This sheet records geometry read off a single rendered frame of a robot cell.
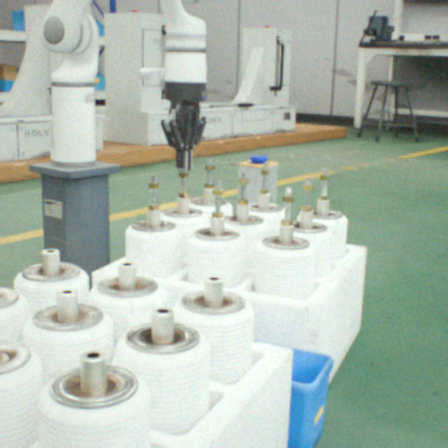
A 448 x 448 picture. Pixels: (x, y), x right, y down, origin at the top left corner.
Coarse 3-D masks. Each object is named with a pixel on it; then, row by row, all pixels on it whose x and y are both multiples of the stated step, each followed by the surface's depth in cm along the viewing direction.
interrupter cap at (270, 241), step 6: (264, 240) 104; (270, 240) 105; (276, 240) 105; (294, 240) 106; (300, 240) 105; (306, 240) 105; (270, 246) 102; (276, 246) 101; (282, 246) 101; (288, 246) 101; (294, 246) 101; (300, 246) 102; (306, 246) 102
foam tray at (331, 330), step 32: (352, 256) 124; (192, 288) 104; (224, 288) 104; (320, 288) 105; (352, 288) 121; (256, 320) 101; (288, 320) 98; (320, 320) 99; (352, 320) 126; (320, 352) 102
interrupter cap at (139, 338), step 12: (144, 324) 69; (180, 324) 69; (132, 336) 66; (144, 336) 67; (180, 336) 67; (192, 336) 67; (132, 348) 64; (144, 348) 63; (156, 348) 64; (168, 348) 64; (180, 348) 63
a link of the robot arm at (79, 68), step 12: (84, 24) 136; (96, 24) 140; (84, 36) 137; (96, 36) 140; (84, 48) 139; (96, 48) 141; (72, 60) 142; (84, 60) 141; (96, 60) 141; (60, 72) 138; (72, 72) 138; (84, 72) 139; (96, 72) 142; (60, 84) 138; (72, 84) 138; (84, 84) 139
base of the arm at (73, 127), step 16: (64, 96) 138; (80, 96) 139; (64, 112) 139; (80, 112) 140; (64, 128) 140; (80, 128) 140; (64, 144) 141; (80, 144) 141; (64, 160) 142; (80, 160) 142
